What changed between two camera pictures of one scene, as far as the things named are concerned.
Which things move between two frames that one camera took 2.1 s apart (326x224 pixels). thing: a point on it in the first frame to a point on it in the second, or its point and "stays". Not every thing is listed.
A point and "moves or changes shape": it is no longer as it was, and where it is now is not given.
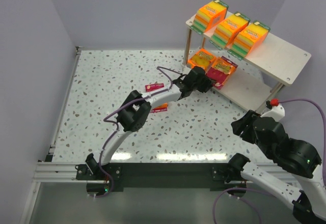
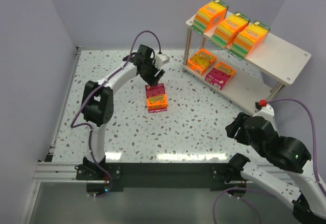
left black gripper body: (206, 82) to (152, 73)
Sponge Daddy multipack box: (209, 16) stays
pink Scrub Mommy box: (221, 71) moves or changes shape
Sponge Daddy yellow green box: (248, 39) stays
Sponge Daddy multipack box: (226, 29) stays
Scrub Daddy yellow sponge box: (202, 58) stays
